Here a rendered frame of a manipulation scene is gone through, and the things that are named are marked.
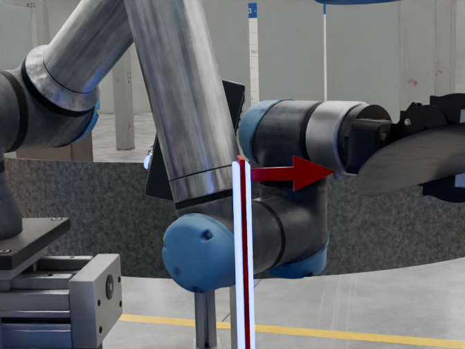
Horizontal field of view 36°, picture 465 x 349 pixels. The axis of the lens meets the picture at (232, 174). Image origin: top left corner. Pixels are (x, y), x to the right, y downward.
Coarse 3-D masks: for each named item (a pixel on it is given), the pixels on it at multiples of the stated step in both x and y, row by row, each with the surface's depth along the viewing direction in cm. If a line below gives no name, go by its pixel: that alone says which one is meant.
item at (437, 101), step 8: (432, 96) 64; (440, 96) 63; (448, 96) 63; (456, 96) 62; (464, 96) 62; (432, 104) 64; (440, 104) 63; (448, 104) 63; (456, 104) 62; (464, 104) 62; (448, 112) 63; (456, 112) 62; (448, 120) 63; (456, 120) 62
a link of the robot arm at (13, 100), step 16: (0, 80) 97; (16, 80) 99; (0, 96) 96; (16, 96) 98; (0, 112) 95; (16, 112) 97; (0, 128) 96; (16, 128) 98; (0, 144) 97; (16, 144) 100; (0, 160) 97
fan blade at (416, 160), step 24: (408, 144) 44; (432, 144) 44; (456, 144) 43; (360, 168) 53; (384, 168) 52; (408, 168) 53; (432, 168) 54; (456, 168) 56; (360, 192) 60; (384, 192) 61
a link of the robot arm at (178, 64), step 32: (128, 0) 70; (160, 0) 69; (192, 0) 70; (160, 32) 69; (192, 32) 69; (160, 64) 69; (192, 64) 69; (160, 96) 69; (192, 96) 68; (224, 96) 71; (160, 128) 70; (192, 128) 68; (224, 128) 70; (192, 160) 68; (224, 160) 69; (192, 192) 68; (224, 192) 68; (192, 224) 67; (224, 224) 68; (256, 224) 71; (192, 256) 67; (224, 256) 66; (256, 256) 70; (192, 288) 68
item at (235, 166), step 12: (240, 216) 48; (240, 228) 48; (240, 240) 48; (240, 252) 48; (240, 264) 48; (240, 276) 48; (240, 288) 48; (240, 300) 48; (240, 312) 48; (240, 324) 49; (240, 336) 49; (240, 348) 49
